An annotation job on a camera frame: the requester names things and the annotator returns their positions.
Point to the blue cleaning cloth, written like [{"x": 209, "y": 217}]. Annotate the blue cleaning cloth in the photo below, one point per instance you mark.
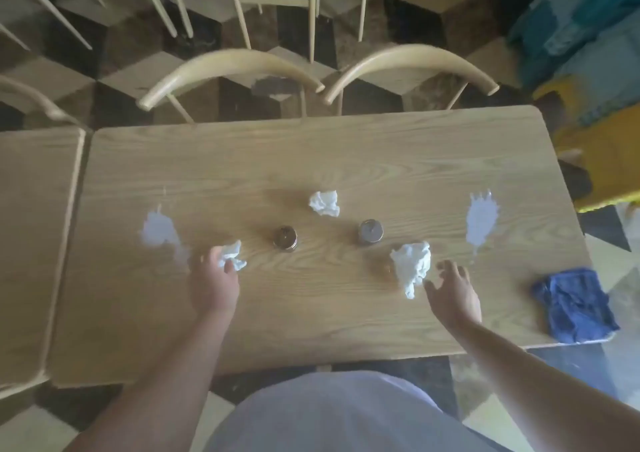
[{"x": 575, "y": 304}]

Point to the yellow plastic stool stack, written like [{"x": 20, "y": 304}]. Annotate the yellow plastic stool stack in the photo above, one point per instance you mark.
[{"x": 607, "y": 157}]

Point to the adjacent wooden table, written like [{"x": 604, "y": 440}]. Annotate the adjacent wooden table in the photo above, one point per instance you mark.
[{"x": 35, "y": 242}]

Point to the white spill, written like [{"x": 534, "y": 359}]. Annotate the white spill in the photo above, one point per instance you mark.
[
  {"x": 159, "y": 229},
  {"x": 481, "y": 219}
]

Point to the person's right hand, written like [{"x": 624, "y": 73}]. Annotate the person's right hand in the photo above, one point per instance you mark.
[{"x": 457, "y": 302}]

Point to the curved-back wooden chair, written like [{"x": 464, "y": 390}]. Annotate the curved-back wooden chair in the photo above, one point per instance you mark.
[
  {"x": 410, "y": 56},
  {"x": 230, "y": 62},
  {"x": 30, "y": 94}
]

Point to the person's left hand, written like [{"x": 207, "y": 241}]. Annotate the person's left hand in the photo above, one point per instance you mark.
[{"x": 215, "y": 287}]

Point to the person's white shirt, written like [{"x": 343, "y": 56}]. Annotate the person's white shirt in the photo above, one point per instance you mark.
[{"x": 340, "y": 416}]

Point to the teal plastic stool stack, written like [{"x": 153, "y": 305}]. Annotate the teal plastic stool stack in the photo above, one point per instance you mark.
[{"x": 540, "y": 22}]

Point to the person's right forearm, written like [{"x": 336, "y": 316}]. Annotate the person's right forearm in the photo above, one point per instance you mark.
[{"x": 525, "y": 381}]

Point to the person's left forearm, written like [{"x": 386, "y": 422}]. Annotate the person's left forearm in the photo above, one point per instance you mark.
[{"x": 165, "y": 386}]

